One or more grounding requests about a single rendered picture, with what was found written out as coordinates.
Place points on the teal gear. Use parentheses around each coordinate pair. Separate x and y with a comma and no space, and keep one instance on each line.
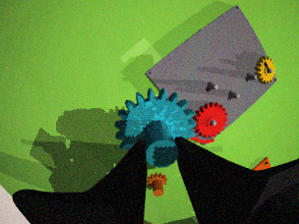
(158,121)

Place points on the orange gear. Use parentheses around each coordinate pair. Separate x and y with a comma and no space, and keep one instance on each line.
(156,181)

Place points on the red gear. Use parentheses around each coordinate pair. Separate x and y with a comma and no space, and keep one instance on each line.
(212,111)

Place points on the yellow gear with black stripe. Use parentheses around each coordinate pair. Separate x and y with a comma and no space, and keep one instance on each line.
(262,70)

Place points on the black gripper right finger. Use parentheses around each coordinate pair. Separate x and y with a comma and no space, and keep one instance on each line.
(223,192)

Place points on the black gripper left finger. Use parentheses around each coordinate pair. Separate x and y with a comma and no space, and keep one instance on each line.
(120,197)

